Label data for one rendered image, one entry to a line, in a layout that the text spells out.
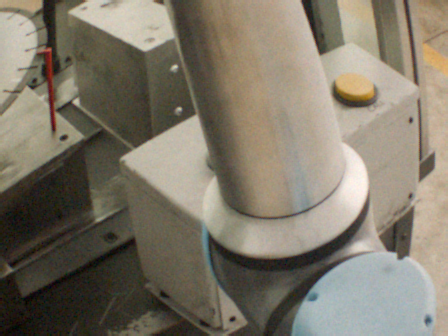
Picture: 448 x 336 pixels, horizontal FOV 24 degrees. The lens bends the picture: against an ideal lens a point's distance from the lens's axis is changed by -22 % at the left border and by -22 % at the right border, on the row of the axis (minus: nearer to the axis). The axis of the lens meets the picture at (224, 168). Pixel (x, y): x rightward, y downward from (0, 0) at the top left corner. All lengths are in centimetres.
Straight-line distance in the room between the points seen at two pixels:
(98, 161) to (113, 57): 12
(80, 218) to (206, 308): 21
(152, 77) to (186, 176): 21
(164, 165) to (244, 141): 27
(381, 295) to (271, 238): 10
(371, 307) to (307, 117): 14
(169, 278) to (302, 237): 29
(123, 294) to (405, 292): 43
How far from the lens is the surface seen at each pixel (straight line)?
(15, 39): 119
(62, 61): 149
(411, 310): 76
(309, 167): 79
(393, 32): 116
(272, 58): 73
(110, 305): 112
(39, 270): 116
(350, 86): 109
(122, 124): 129
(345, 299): 77
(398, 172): 115
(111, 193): 123
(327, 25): 123
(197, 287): 104
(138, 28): 122
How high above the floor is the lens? 151
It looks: 37 degrees down
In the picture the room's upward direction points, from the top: 6 degrees counter-clockwise
